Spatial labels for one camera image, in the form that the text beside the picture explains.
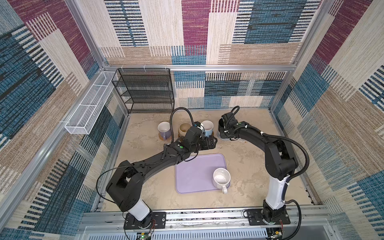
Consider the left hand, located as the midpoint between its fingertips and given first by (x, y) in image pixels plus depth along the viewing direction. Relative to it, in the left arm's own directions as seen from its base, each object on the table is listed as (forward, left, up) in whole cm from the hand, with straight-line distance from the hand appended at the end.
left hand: (212, 139), depth 82 cm
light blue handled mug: (+17, 0, -11) cm, 20 cm away
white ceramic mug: (-15, -5, -17) cm, 23 cm away
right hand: (+11, -11, -11) cm, 19 cm away
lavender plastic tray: (-14, +9, -15) cm, 22 cm away
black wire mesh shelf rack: (+45, +45, -2) cm, 64 cm away
